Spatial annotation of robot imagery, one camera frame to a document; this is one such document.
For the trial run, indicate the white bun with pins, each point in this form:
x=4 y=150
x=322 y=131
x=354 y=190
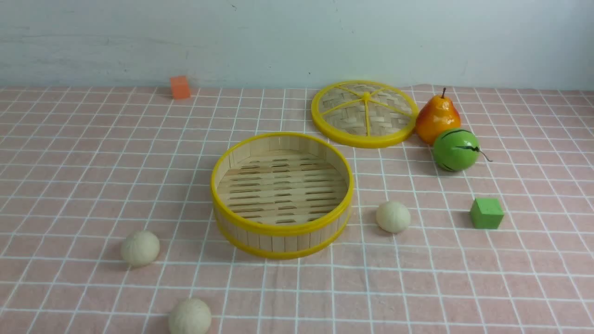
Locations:
x=190 y=316
x=393 y=217
x=140 y=248

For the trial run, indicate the white bun front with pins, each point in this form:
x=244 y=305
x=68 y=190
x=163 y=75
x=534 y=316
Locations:
x=190 y=316

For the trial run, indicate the bamboo steamer tray yellow rim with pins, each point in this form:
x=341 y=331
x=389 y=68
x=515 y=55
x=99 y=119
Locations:
x=282 y=195

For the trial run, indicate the bamboo steamer lid yellow rim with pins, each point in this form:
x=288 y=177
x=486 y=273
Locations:
x=364 y=114

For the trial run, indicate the orange foam cube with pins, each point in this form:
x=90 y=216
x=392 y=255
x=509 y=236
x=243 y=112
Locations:
x=180 y=87

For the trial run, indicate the orange yellow toy pear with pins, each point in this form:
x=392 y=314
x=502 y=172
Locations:
x=437 y=116

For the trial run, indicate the green toy watermelon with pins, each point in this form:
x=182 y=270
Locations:
x=456 y=150

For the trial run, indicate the green foam cube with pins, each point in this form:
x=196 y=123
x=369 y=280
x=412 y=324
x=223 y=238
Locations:
x=486 y=213

